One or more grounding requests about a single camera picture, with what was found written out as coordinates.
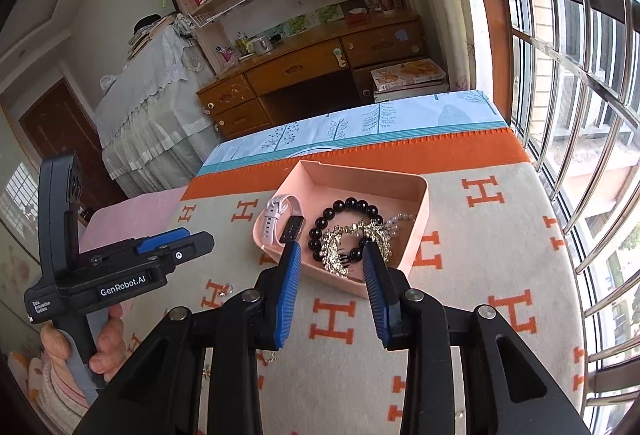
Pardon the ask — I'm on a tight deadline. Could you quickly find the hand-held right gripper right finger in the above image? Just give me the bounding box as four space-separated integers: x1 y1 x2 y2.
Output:
361 239 593 435

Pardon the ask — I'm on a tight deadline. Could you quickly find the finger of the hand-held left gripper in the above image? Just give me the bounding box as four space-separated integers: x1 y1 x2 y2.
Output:
132 227 191 256
150 231 216 273

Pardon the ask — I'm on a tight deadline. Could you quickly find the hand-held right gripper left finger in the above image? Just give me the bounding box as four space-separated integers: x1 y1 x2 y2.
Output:
74 241 304 435

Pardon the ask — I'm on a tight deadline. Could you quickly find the gold ornate necklace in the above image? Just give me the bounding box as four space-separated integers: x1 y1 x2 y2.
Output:
320 220 396 278

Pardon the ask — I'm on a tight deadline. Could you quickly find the white strap smartwatch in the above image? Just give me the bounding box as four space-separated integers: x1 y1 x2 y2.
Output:
261 195 304 247

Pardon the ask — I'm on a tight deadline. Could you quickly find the pearl bead bracelet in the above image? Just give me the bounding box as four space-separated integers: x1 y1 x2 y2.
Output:
382 212 416 236

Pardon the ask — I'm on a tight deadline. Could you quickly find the black bead bracelet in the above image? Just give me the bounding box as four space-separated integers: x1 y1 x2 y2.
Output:
308 198 385 263

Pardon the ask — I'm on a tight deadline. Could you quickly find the pink plastic tray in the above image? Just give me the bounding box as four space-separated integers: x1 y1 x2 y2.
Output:
252 159 431 300

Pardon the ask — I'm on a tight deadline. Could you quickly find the person's left hand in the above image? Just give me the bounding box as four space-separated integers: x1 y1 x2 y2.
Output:
40 304 126 378

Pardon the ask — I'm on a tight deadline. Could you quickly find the pink bed sheet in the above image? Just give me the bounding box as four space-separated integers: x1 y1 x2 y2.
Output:
80 188 188 256

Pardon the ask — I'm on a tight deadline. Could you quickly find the brown wooden door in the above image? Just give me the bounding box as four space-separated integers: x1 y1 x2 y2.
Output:
19 78 118 216

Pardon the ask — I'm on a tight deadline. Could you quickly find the orange letter print blanket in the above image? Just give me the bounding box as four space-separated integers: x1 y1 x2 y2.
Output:
107 128 586 435

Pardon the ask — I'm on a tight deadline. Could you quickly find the white lace covered cabinet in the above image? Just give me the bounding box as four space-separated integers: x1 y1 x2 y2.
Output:
94 22 221 198

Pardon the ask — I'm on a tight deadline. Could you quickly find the blue tree print sheet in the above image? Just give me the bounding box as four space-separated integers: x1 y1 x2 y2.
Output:
202 89 511 166

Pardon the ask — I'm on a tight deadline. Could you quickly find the pile of papers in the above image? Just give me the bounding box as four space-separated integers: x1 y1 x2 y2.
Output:
127 14 176 61

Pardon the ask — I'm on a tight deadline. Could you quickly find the wooden desk with drawers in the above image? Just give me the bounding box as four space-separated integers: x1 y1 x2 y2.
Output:
196 12 428 141

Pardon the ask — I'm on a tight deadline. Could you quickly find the stack of magazines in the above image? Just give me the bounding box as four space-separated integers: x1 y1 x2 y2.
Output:
370 58 451 103

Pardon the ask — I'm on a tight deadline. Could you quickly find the row of green picture cards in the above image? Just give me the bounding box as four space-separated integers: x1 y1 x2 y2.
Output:
265 4 346 41

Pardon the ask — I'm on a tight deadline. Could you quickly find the metal window grille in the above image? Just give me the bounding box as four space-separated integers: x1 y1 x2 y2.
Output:
487 0 640 416

